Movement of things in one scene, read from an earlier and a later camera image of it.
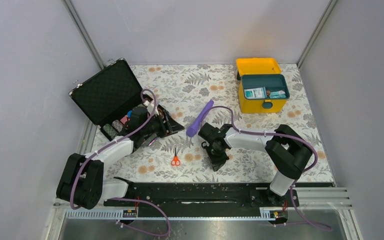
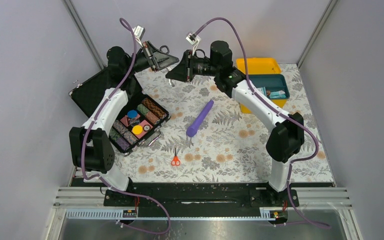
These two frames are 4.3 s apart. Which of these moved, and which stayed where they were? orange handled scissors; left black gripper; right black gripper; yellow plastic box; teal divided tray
Moved: right black gripper; left black gripper
Stayed: orange handled scissors; yellow plastic box; teal divided tray
